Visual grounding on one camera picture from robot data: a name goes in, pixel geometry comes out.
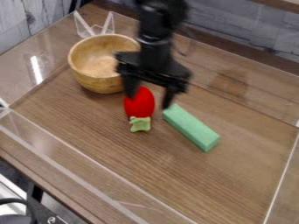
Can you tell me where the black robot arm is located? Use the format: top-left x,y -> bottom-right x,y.
114,0 -> 192,109

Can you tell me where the green rectangular block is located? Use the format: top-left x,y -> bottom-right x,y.
162,104 -> 220,152

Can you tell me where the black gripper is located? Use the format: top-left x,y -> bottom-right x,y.
114,38 -> 192,109

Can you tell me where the red plush fruit green stem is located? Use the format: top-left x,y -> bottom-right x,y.
124,86 -> 154,132

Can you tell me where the wooden bowl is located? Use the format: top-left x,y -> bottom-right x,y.
68,34 -> 138,95

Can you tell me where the black table leg bracket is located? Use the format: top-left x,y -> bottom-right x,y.
26,183 -> 84,224

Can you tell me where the clear acrylic tray enclosure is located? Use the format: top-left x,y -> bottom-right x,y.
0,18 -> 299,224

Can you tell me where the black cable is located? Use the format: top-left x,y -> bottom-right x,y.
0,197 -> 33,224

